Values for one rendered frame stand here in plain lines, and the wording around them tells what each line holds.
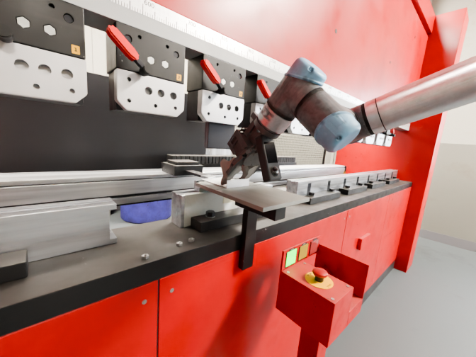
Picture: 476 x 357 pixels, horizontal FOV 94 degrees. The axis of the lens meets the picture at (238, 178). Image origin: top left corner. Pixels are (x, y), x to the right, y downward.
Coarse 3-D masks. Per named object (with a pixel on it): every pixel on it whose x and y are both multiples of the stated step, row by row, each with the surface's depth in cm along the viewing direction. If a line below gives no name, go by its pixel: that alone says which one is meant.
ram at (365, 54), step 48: (96, 0) 40; (192, 0) 52; (240, 0) 61; (288, 0) 73; (336, 0) 91; (384, 0) 121; (192, 48) 54; (288, 48) 77; (336, 48) 97; (384, 48) 133; (336, 96) 105
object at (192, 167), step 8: (168, 160) 86; (176, 160) 86; (184, 160) 88; (192, 160) 90; (168, 168) 83; (176, 168) 80; (184, 168) 82; (192, 168) 84; (200, 168) 87; (200, 176) 75; (208, 176) 73
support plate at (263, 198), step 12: (216, 192) 57; (228, 192) 56; (240, 192) 57; (252, 192) 58; (264, 192) 59; (276, 192) 60; (288, 192) 62; (252, 204) 47; (264, 204) 48; (276, 204) 48; (288, 204) 51
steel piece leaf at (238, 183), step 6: (210, 180) 69; (216, 180) 70; (228, 180) 60; (234, 180) 62; (240, 180) 63; (246, 180) 65; (222, 186) 61; (228, 186) 61; (234, 186) 62; (240, 186) 64
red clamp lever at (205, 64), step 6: (204, 60) 53; (204, 66) 53; (210, 66) 54; (210, 72) 54; (216, 72) 55; (210, 78) 56; (216, 78) 55; (216, 84) 57; (222, 90) 57; (228, 90) 58
